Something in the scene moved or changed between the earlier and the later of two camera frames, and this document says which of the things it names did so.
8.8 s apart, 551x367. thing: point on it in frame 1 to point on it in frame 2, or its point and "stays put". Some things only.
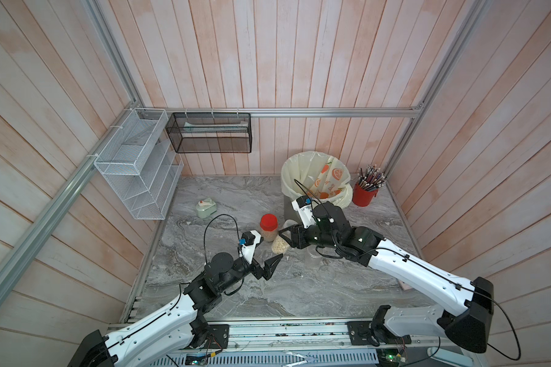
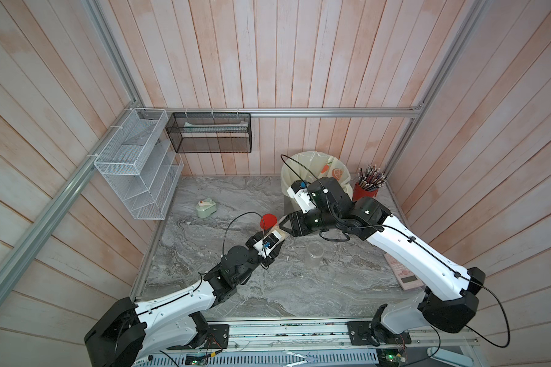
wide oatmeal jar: (314, 253) stays put
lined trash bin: (325, 176) stays put
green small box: (206, 207) stays put
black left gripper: (268, 269) to (249, 243)
